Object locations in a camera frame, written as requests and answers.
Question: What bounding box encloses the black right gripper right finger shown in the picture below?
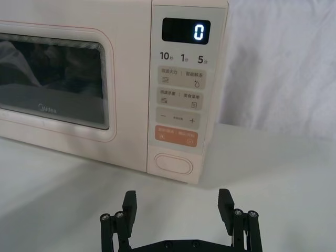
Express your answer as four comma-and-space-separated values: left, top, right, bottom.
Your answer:
218, 188, 263, 252

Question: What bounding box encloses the white curtain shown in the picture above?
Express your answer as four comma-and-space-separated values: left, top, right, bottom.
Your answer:
207, 0, 336, 127

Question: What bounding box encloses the cream microwave oven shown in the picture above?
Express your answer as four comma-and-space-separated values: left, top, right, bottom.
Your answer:
0, 0, 229, 184

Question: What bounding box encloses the white table cloth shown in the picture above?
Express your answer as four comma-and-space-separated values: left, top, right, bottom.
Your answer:
0, 119, 336, 252

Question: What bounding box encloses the oven control panel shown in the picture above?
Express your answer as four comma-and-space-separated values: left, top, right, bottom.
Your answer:
146, 5, 227, 183

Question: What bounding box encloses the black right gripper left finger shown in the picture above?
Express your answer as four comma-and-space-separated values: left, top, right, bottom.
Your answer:
99, 190, 138, 252

